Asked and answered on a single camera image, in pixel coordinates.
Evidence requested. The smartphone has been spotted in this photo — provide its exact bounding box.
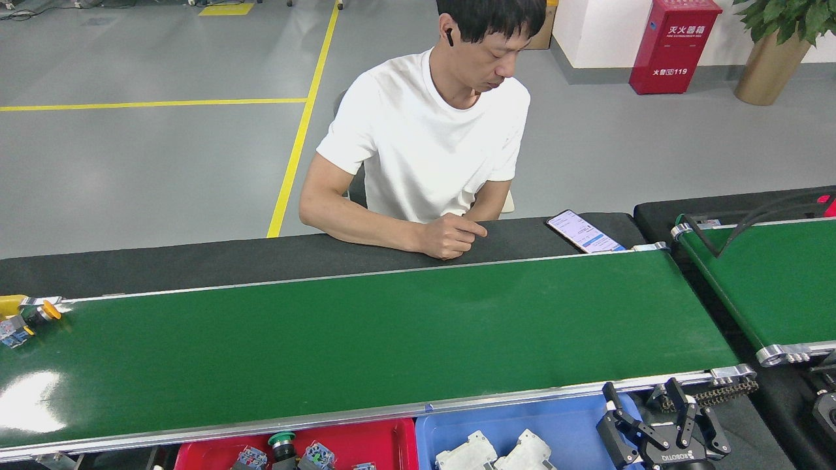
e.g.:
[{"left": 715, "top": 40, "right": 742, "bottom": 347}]
[{"left": 546, "top": 209, "right": 626, "bottom": 255}]

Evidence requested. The red plastic tray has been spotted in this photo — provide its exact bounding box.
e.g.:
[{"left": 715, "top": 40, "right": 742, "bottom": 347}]
[{"left": 173, "top": 418, "right": 420, "bottom": 470}]

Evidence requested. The black cable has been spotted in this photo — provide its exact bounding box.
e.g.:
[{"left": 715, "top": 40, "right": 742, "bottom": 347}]
[{"left": 683, "top": 189, "right": 836, "bottom": 259}]

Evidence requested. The blue plastic tray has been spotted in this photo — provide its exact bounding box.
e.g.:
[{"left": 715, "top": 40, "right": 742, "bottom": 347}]
[{"left": 415, "top": 394, "right": 644, "bottom": 470}]

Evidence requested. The black conveyor motor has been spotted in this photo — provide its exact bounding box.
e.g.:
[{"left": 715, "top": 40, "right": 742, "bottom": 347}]
[{"left": 810, "top": 352, "right": 836, "bottom": 445}]

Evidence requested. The long green conveyor belt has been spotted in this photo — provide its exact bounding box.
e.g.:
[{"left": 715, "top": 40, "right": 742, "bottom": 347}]
[{"left": 0, "top": 242, "right": 758, "bottom": 464}]

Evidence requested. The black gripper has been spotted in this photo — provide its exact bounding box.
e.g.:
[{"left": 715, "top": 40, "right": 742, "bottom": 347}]
[{"left": 596, "top": 377, "right": 732, "bottom": 470}]

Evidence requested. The cardboard box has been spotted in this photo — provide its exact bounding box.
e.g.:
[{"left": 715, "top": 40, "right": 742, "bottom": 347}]
[{"left": 524, "top": 0, "right": 560, "bottom": 51}]

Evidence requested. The red fire extinguisher box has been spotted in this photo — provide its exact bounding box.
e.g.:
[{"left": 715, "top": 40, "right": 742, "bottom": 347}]
[{"left": 629, "top": 0, "right": 723, "bottom": 96}]

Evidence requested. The potted plant gold pot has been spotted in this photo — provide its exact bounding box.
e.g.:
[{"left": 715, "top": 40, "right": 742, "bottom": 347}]
[{"left": 731, "top": 0, "right": 836, "bottom": 106}]

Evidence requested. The conveyor drive chain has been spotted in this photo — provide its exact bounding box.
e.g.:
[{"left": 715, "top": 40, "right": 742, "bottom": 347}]
[{"left": 660, "top": 379, "right": 760, "bottom": 413}]

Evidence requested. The person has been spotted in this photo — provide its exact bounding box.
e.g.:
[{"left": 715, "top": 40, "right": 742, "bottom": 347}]
[{"left": 299, "top": 0, "right": 548, "bottom": 224}]

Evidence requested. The person's right hand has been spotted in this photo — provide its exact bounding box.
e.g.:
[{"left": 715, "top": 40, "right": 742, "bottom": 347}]
[{"left": 414, "top": 213, "right": 489, "bottom": 261}]

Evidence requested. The short green conveyor belt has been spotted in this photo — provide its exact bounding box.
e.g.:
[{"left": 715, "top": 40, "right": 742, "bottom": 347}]
[{"left": 671, "top": 214, "right": 836, "bottom": 368}]

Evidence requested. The red push button switch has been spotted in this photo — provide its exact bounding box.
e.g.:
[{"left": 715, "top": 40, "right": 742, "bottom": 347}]
[{"left": 231, "top": 446, "right": 269, "bottom": 470}]

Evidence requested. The white circuit breaker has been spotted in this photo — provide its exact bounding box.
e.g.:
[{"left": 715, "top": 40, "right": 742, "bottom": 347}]
[
  {"left": 435, "top": 430, "right": 499, "bottom": 470},
  {"left": 494, "top": 428, "right": 557, "bottom": 470}
]

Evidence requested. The yellow push button switch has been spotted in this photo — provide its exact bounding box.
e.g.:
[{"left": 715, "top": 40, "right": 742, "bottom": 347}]
[{"left": 0, "top": 300, "right": 63, "bottom": 349}]

